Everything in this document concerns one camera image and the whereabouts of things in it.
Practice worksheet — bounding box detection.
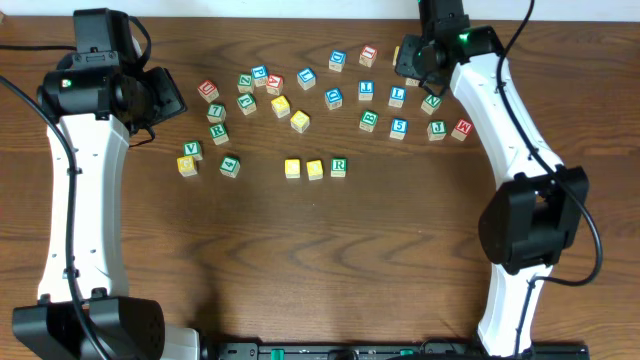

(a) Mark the blue l letter block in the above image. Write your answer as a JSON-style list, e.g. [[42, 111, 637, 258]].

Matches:
[[388, 86, 406, 108], [297, 67, 317, 90]]

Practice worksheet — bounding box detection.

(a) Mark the green r letter block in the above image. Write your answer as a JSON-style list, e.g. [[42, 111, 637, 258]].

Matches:
[[330, 158, 348, 178], [209, 123, 229, 145]]

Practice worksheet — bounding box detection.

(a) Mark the yellow C letter block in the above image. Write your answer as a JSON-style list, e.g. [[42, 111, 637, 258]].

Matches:
[[284, 158, 301, 179]]

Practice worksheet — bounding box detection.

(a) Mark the yellow O letter block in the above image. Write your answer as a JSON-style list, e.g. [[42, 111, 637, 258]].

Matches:
[[306, 160, 324, 181]]

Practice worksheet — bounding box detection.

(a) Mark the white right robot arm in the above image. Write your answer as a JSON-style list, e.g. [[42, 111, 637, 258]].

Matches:
[[395, 0, 590, 359]]

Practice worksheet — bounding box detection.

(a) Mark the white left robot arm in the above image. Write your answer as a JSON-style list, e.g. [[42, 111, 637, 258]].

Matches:
[[12, 8, 206, 360]]

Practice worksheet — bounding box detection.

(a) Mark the yellow S letter block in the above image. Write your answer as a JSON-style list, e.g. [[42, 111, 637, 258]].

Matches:
[[392, 46, 400, 67]]

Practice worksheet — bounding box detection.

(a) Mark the blue X letter block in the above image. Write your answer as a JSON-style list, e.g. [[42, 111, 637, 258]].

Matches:
[[405, 78, 420, 87]]

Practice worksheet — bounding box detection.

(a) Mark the green N letter block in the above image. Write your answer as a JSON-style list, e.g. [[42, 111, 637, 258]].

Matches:
[[421, 95, 442, 115]]

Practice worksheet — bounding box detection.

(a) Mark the red U letter block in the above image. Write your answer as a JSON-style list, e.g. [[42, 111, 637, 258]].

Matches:
[[197, 80, 219, 103]]

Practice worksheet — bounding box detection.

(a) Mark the red I letter block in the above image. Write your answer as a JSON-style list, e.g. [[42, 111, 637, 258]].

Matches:
[[359, 45, 378, 68]]

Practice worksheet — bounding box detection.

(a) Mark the green V letter block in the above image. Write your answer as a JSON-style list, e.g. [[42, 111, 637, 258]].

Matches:
[[183, 141, 203, 161]]

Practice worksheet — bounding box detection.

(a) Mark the green 7 number block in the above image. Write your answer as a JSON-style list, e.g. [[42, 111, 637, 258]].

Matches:
[[206, 103, 227, 123]]

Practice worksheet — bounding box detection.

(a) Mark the blue I letter block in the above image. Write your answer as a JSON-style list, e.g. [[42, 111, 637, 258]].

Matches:
[[358, 80, 375, 101]]

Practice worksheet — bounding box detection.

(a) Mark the blue 5 number block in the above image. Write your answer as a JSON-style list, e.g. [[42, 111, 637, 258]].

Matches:
[[389, 118, 408, 140]]

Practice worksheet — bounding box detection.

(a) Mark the yellow G letter block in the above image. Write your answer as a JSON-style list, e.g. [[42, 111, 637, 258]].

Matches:
[[176, 156, 198, 177]]

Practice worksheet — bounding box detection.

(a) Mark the green J letter block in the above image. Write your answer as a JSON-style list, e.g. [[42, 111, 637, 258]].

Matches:
[[427, 120, 447, 141]]

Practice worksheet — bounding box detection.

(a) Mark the green B letter block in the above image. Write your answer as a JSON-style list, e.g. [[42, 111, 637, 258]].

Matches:
[[359, 110, 379, 132]]

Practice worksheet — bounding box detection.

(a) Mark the blue D letter block upper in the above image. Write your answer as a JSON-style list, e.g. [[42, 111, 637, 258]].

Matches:
[[328, 50, 346, 72]]

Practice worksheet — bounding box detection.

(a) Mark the blue d letter block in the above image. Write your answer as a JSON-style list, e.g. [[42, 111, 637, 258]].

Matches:
[[328, 50, 346, 72], [325, 88, 343, 110]]

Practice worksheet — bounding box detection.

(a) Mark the red M letter block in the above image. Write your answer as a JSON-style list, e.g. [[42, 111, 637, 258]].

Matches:
[[451, 119, 473, 141]]

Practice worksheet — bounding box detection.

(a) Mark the green Z letter block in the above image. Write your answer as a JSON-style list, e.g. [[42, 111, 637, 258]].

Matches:
[[237, 74, 254, 93]]

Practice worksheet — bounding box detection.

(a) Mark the blue D letter block lower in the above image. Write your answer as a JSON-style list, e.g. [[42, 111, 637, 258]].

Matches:
[[325, 88, 343, 110]]

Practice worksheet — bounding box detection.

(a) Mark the green 4 number block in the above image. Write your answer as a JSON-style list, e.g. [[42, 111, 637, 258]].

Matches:
[[219, 156, 241, 178]]

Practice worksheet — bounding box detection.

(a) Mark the blue P letter block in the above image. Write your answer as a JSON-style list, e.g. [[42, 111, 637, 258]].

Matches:
[[251, 65, 269, 87]]

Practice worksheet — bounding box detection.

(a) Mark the red A letter block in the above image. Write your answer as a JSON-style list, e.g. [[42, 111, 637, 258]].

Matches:
[[266, 74, 284, 96]]

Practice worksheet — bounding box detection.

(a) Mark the yellow block beside R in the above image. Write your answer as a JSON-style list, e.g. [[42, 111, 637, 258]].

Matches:
[[271, 95, 291, 118]]

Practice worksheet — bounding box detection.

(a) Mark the yellow block upper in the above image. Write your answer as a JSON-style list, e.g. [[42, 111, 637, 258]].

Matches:
[[290, 110, 310, 133]]

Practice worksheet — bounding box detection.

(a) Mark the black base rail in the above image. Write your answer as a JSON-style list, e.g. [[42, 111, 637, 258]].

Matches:
[[199, 338, 591, 360]]

